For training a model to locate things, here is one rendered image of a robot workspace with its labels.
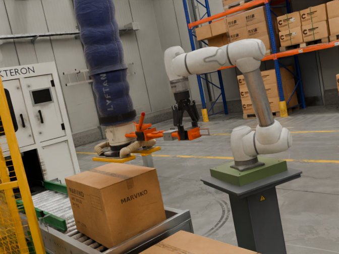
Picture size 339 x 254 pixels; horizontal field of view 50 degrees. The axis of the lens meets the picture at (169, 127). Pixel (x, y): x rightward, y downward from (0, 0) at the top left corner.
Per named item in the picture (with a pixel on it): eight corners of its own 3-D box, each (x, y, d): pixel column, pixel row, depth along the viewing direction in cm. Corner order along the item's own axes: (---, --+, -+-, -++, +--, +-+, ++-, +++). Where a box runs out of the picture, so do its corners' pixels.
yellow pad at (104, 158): (92, 161, 228) (90, 152, 228) (105, 156, 234) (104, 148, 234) (121, 163, 202) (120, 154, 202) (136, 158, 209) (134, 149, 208)
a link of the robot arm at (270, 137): (263, 146, 249) (296, 143, 238) (258, 160, 237) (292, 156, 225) (230, 40, 221) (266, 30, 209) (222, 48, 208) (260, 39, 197)
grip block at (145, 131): (135, 141, 204) (133, 131, 203) (149, 137, 210) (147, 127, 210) (145, 141, 198) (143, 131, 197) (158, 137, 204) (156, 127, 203)
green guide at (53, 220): (-4, 204, 385) (-7, 196, 384) (6, 201, 392) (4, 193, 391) (54, 236, 261) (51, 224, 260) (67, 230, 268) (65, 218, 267)
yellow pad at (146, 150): (117, 152, 240) (115, 145, 240) (129, 148, 247) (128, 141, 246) (148, 153, 214) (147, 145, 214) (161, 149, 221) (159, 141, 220)
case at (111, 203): (76, 230, 265) (64, 178, 260) (124, 210, 288) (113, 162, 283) (115, 252, 216) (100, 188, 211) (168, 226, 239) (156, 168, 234)
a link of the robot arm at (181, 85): (165, 82, 175) (168, 94, 176) (177, 79, 168) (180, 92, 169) (179, 79, 181) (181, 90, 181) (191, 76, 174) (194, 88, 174)
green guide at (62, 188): (44, 188, 418) (42, 180, 417) (53, 185, 425) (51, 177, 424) (117, 208, 294) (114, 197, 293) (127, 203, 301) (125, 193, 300)
